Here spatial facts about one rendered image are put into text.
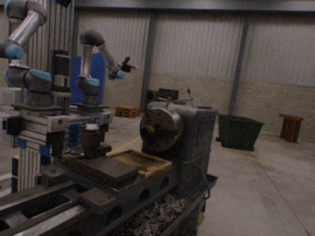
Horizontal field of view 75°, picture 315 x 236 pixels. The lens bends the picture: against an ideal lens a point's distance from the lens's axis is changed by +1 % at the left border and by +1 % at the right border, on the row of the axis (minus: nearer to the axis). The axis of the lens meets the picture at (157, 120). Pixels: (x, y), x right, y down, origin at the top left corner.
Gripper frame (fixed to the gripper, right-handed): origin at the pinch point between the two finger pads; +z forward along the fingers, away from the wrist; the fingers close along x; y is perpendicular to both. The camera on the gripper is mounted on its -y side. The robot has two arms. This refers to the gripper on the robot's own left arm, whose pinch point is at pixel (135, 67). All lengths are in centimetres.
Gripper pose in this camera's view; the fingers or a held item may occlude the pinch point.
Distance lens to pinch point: 233.7
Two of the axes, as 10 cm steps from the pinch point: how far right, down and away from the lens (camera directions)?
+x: 6.8, 3.2, -6.6
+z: 7.0, -0.2, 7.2
